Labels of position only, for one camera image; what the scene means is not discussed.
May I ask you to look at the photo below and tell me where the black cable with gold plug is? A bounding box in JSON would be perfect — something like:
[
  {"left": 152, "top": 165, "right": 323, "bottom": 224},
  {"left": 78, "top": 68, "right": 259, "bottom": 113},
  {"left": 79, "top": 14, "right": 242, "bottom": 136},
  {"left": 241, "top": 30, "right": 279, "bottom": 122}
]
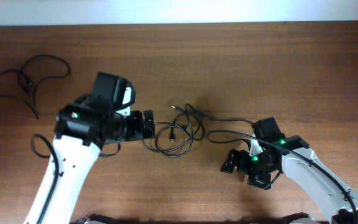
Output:
[{"left": 141, "top": 103, "right": 255, "bottom": 158}]

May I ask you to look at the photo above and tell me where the black cable with silver plug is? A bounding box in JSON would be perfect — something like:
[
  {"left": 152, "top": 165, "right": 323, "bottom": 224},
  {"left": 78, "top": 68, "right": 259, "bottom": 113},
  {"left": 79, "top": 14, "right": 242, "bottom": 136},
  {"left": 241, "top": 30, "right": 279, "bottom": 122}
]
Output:
[{"left": 0, "top": 54, "right": 71, "bottom": 120}]

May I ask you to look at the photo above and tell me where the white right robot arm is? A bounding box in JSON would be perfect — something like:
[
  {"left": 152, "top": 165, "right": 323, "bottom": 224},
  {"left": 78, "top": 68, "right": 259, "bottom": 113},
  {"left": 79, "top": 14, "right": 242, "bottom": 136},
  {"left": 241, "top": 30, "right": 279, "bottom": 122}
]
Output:
[{"left": 221, "top": 117, "right": 358, "bottom": 223}]

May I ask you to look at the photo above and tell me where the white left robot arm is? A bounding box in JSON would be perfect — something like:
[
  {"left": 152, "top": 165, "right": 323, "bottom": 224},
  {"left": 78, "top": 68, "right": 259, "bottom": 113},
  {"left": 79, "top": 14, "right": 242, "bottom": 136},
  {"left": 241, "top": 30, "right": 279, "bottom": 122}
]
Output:
[{"left": 25, "top": 72, "right": 155, "bottom": 223}]

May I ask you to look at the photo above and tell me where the black right camera cable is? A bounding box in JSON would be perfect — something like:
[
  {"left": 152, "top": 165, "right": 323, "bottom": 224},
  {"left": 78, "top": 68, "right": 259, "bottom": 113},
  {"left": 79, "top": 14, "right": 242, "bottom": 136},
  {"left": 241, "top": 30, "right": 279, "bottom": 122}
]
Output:
[{"left": 206, "top": 129, "right": 358, "bottom": 224}]

